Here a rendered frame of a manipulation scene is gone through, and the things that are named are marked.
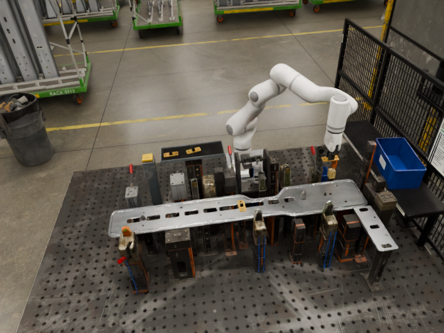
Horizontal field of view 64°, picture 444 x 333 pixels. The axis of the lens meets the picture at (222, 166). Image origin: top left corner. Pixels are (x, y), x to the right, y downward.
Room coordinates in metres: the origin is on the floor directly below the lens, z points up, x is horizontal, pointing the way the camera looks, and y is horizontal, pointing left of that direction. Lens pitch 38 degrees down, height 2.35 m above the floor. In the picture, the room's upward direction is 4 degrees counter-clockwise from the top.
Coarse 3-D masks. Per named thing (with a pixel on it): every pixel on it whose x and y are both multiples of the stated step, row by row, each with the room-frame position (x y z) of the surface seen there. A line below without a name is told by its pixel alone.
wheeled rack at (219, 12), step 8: (216, 0) 8.98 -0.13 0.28; (256, 0) 8.67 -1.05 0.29; (280, 0) 8.44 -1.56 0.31; (288, 0) 8.43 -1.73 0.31; (296, 0) 8.44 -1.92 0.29; (216, 8) 8.09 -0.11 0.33; (224, 8) 8.19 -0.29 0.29; (232, 8) 8.19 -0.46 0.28; (240, 8) 8.15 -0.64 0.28; (248, 8) 8.12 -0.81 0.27; (256, 8) 8.08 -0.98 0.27; (264, 8) 8.08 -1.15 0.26; (272, 8) 8.08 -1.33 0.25; (280, 8) 8.09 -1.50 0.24; (288, 8) 8.09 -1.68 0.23; (296, 8) 8.10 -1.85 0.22
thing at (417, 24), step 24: (408, 0) 3.71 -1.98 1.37; (432, 0) 3.33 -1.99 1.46; (384, 24) 4.03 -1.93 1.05; (408, 24) 3.61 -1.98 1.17; (432, 24) 3.23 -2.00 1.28; (408, 48) 3.50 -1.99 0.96; (432, 48) 3.14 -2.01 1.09; (408, 72) 3.38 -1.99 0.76; (432, 72) 3.04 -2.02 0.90; (384, 96) 3.72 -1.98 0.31; (408, 96) 3.28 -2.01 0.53
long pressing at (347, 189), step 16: (288, 192) 1.44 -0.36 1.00; (320, 192) 1.42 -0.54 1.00; (336, 192) 1.41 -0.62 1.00; (352, 192) 1.41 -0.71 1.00; (144, 208) 1.39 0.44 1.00; (160, 208) 1.38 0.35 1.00; (176, 208) 1.37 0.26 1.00; (192, 208) 1.37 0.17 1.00; (208, 208) 1.36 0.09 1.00; (256, 208) 1.33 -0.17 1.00; (272, 208) 1.33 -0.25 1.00; (288, 208) 1.32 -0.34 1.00; (304, 208) 1.31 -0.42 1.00; (320, 208) 1.30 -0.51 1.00; (336, 208) 1.30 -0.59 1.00; (352, 208) 1.29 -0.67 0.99; (112, 224) 1.29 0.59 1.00; (128, 224) 1.28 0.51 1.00; (144, 224) 1.27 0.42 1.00; (160, 224) 1.27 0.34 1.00; (176, 224) 1.26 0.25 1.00; (192, 224) 1.25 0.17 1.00; (208, 224) 1.25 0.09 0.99
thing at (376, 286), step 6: (384, 246) 1.04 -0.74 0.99; (390, 246) 1.04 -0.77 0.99; (378, 252) 1.04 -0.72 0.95; (384, 252) 1.01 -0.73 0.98; (390, 252) 1.01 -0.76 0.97; (378, 258) 1.03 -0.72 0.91; (384, 258) 1.01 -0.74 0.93; (372, 264) 1.05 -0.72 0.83; (378, 264) 1.02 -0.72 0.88; (384, 264) 1.02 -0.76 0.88; (372, 270) 1.04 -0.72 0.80; (378, 270) 1.02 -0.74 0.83; (366, 276) 1.07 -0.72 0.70; (372, 276) 1.03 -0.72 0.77; (378, 276) 1.03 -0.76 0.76; (372, 282) 1.02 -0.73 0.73; (378, 282) 1.03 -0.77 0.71; (372, 288) 1.00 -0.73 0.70; (378, 288) 1.00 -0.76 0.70
